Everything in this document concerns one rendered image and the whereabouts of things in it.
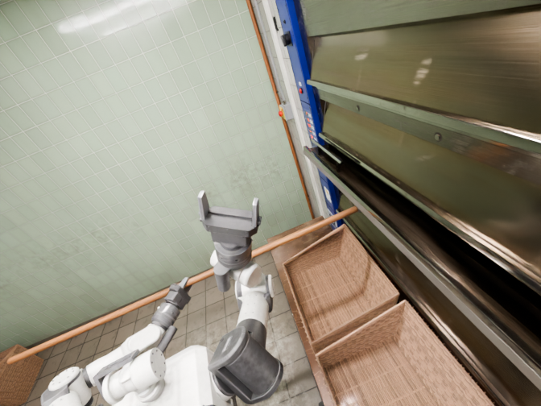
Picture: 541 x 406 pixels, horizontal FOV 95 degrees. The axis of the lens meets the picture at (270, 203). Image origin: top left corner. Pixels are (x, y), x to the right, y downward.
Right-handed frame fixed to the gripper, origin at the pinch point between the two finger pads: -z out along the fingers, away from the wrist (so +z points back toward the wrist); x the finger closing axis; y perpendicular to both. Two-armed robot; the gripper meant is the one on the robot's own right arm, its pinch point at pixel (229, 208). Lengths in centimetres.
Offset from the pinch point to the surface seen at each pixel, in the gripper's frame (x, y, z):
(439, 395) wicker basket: -83, -10, 84
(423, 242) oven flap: -49, 11, 15
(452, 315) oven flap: -73, 7, 48
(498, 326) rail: -52, -12, 8
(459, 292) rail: -49, -5, 10
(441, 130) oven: -44, 24, -10
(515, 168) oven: -51, 8, -12
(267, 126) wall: 13, 158, 72
